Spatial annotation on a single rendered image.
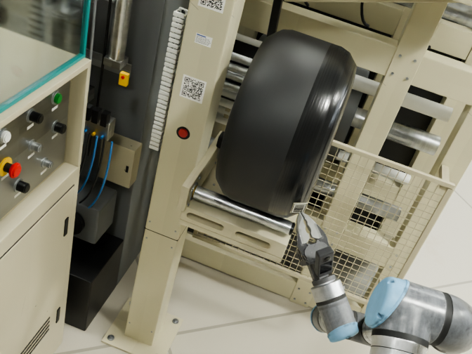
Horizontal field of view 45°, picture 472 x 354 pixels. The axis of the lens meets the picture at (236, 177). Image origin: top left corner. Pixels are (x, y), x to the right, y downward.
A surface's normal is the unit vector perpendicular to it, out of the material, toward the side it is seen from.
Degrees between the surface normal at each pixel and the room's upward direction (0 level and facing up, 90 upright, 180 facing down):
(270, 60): 32
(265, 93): 49
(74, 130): 90
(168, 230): 90
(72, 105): 90
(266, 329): 0
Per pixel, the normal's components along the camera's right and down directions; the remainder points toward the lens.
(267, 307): 0.23, -0.79
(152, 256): -0.29, 0.50
